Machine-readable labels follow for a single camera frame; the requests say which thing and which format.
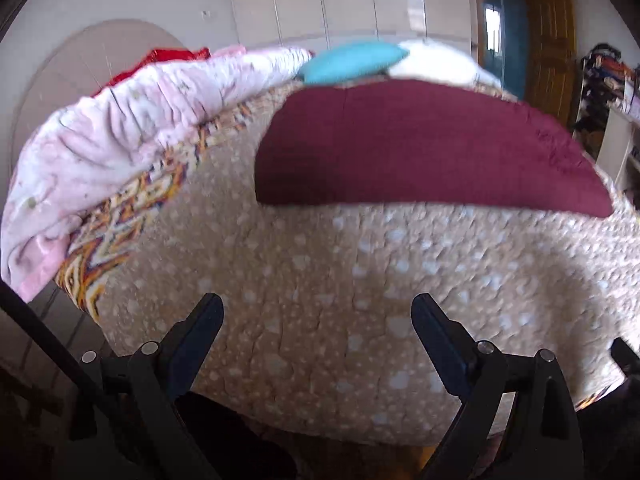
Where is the white pillow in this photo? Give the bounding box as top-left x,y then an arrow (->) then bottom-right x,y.
386,38 -> 502,89

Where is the wooden door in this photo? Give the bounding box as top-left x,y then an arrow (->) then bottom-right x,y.
525,0 -> 577,126

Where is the black cable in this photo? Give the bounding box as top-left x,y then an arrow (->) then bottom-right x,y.
0,278 -> 101,411

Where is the clothes shelf rack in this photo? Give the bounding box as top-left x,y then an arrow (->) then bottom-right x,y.
573,44 -> 639,133

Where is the white shelf unit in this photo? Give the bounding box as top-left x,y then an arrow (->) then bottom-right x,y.
597,105 -> 639,208

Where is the cream glossy wardrobe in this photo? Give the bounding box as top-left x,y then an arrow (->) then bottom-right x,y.
231,0 -> 477,52

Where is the maroon quilted puffer jacket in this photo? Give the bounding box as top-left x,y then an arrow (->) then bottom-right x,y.
254,79 -> 613,218

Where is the beige padded headboard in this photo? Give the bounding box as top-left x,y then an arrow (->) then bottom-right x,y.
11,18 -> 183,162

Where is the pink floral comforter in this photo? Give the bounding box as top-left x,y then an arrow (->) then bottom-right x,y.
1,47 -> 312,302

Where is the turquoise pillow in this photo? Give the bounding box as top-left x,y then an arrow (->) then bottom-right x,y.
296,41 -> 409,86

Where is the patterned beige bedspread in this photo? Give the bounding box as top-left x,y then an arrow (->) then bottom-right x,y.
56,82 -> 639,445

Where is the red cloth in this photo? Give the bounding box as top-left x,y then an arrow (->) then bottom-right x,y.
93,48 -> 212,101

